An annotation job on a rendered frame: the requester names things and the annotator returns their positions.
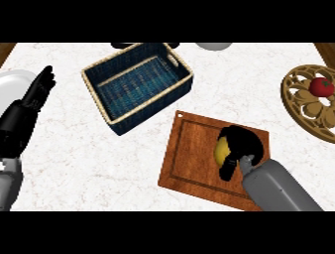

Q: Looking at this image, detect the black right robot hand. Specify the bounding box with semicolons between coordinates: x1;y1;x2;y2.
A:
215;124;265;183

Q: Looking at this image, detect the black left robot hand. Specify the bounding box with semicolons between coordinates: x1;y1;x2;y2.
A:
0;64;59;160

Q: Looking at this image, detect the yellow lemon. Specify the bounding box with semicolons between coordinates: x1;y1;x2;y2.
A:
214;136;233;167

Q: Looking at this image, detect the brown wooden cutting board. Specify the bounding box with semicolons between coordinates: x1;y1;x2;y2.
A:
156;110;271;212

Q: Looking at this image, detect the dark blue wicker basket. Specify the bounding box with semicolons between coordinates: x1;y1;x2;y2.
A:
81;43;196;137

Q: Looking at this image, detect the white plate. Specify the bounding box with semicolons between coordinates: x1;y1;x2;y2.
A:
0;68;41;131

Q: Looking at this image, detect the carved wooden round trivet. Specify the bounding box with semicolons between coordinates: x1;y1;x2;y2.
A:
279;63;335;146

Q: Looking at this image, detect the red tomato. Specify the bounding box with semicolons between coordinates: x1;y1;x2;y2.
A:
308;76;335;98

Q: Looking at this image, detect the grey round object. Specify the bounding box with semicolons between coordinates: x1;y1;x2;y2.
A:
194;42;234;52

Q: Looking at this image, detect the black object at edge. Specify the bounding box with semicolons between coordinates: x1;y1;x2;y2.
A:
109;42;181;50

